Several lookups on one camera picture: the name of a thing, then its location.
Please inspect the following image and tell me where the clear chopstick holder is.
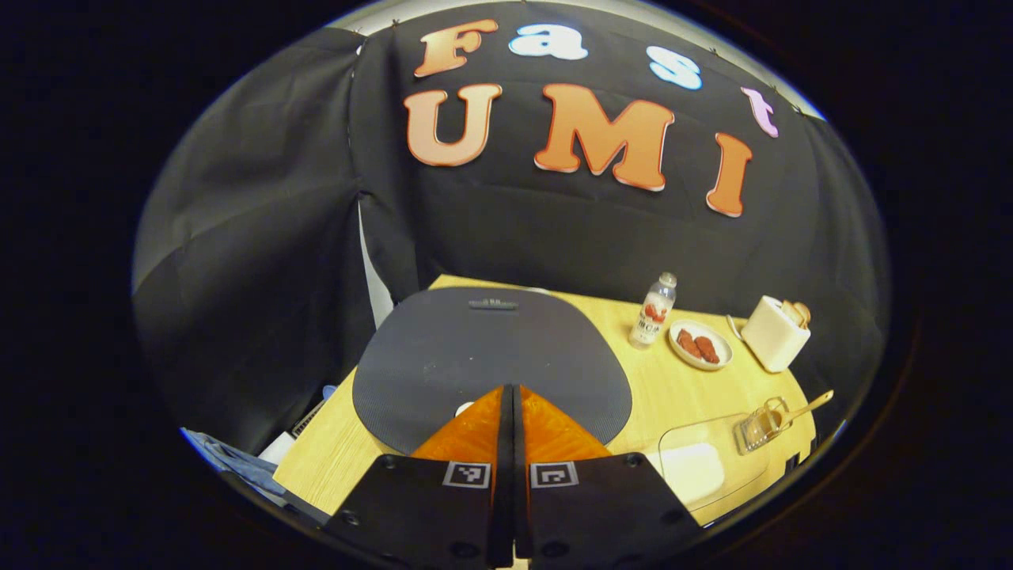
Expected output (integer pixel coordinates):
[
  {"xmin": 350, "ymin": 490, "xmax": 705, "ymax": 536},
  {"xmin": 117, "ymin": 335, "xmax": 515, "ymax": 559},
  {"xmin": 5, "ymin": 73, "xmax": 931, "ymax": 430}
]
[{"xmin": 734, "ymin": 396, "xmax": 792, "ymax": 456}]

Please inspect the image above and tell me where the white toaster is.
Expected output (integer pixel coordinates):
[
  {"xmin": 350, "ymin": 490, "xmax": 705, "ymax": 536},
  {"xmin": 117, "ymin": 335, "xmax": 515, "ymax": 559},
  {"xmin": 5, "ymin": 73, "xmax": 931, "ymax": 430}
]
[{"xmin": 740, "ymin": 295, "xmax": 812, "ymax": 374}]

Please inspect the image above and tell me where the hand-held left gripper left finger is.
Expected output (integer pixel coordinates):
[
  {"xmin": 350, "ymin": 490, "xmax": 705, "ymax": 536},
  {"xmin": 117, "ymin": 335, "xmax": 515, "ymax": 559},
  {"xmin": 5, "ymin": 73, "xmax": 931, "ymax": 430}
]
[{"xmin": 324, "ymin": 386, "xmax": 515, "ymax": 569}]

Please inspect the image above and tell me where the clear plastic rice tray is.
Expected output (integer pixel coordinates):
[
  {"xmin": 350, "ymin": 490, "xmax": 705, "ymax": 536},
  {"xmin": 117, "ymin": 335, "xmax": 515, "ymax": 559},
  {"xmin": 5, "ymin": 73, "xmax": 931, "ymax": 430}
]
[{"xmin": 658, "ymin": 412, "xmax": 774, "ymax": 511}]

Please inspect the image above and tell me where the white round plate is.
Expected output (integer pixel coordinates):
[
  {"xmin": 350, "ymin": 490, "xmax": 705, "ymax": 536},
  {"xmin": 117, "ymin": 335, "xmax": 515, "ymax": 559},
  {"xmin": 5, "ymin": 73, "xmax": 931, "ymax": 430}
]
[{"xmin": 669, "ymin": 319, "xmax": 734, "ymax": 371}]

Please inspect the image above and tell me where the black backdrop cloth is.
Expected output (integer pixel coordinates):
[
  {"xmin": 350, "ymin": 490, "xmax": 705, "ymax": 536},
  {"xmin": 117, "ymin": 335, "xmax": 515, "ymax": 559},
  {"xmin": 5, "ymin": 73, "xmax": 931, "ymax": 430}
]
[{"xmin": 131, "ymin": 4, "xmax": 891, "ymax": 476}]

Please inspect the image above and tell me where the small clear plastic bottle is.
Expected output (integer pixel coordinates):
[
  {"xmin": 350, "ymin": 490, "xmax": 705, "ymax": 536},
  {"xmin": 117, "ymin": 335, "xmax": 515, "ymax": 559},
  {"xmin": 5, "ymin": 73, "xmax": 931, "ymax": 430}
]
[{"xmin": 628, "ymin": 272, "xmax": 678, "ymax": 350}]

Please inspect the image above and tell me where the black rice cooker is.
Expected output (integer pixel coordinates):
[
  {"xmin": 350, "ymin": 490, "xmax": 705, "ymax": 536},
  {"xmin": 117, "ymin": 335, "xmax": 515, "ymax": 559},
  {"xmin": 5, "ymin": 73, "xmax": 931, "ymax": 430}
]
[{"xmin": 352, "ymin": 287, "xmax": 634, "ymax": 458}]

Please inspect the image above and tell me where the wooden spoon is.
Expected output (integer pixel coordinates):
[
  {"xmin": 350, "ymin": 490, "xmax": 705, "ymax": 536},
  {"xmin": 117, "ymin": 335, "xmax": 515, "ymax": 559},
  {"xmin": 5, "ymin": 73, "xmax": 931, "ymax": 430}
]
[{"xmin": 748, "ymin": 389, "xmax": 835, "ymax": 444}]

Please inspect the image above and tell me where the blue cloth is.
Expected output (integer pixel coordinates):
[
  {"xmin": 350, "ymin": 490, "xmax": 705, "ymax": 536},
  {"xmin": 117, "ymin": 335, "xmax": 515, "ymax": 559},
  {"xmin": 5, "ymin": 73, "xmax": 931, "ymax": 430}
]
[{"xmin": 180, "ymin": 427, "xmax": 290, "ymax": 507}]

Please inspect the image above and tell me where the white rice heap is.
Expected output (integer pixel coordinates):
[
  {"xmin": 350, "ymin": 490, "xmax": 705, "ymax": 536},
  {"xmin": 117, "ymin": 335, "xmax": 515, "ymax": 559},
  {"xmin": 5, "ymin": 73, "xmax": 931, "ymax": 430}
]
[{"xmin": 661, "ymin": 442, "xmax": 726, "ymax": 504}]

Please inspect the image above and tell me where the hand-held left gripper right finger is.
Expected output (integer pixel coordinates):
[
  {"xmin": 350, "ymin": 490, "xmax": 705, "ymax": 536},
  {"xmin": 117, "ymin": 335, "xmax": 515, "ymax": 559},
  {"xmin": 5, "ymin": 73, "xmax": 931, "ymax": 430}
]
[{"xmin": 513, "ymin": 386, "xmax": 705, "ymax": 561}]

